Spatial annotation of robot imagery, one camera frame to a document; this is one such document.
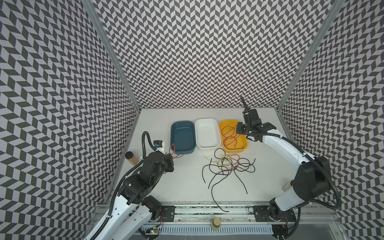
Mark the red cable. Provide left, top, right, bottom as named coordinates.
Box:
left=221, top=125, right=241, bottom=149
left=222, top=133, right=245, bottom=150

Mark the cable pile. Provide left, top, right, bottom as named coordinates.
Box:
left=201, top=147, right=257, bottom=213

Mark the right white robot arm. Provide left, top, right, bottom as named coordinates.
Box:
left=236, top=107, right=342, bottom=222

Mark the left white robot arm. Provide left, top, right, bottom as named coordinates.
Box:
left=85, top=131, right=174, bottom=240

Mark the left spice jar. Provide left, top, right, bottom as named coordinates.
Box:
left=125, top=151, right=140, bottom=166

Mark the yellow tray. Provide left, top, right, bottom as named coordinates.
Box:
left=219, top=120, right=248, bottom=154

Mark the dark teal tray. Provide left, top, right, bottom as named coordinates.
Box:
left=171, top=121, right=196, bottom=155

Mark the white tray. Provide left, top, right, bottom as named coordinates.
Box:
left=195, top=118, right=222, bottom=151

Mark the brass knob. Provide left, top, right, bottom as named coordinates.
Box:
left=211, top=218, right=221, bottom=229

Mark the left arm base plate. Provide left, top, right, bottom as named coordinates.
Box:
left=150, top=206, right=176, bottom=223

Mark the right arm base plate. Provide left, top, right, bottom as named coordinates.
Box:
left=252, top=205, right=296, bottom=223

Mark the aluminium front rail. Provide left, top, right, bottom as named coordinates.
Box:
left=163, top=202, right=341, bottom=225

